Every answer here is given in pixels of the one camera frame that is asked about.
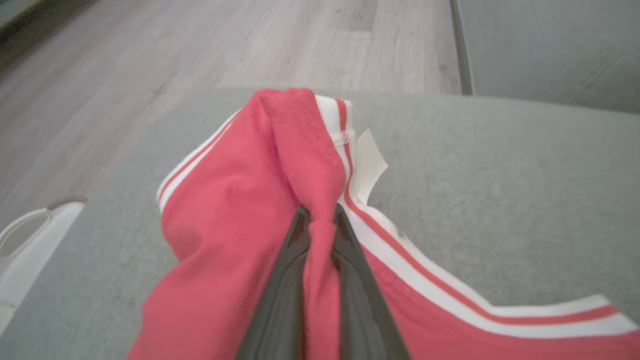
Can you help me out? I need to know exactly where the white plastic laundry basket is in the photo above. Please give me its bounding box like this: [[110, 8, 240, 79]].
[[0, 199, 87, 332]]

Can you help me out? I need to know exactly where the grey upholstered furniture piece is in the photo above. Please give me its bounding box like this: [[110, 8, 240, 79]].
[[449, 0, 640, 115]]

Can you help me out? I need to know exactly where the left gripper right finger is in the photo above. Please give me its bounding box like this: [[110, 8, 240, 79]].
[[332, 202, 411, 360]]

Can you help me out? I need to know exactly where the red basketball jersey white trim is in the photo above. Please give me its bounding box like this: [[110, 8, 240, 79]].
[[125, 87, 640, 360]]

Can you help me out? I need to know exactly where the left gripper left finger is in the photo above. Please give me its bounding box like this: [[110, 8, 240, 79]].
[[235, 205, 312, 360]]

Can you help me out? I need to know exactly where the grey fabric sofa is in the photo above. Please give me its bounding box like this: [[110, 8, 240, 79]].
[[0, 87, 640, 360]]

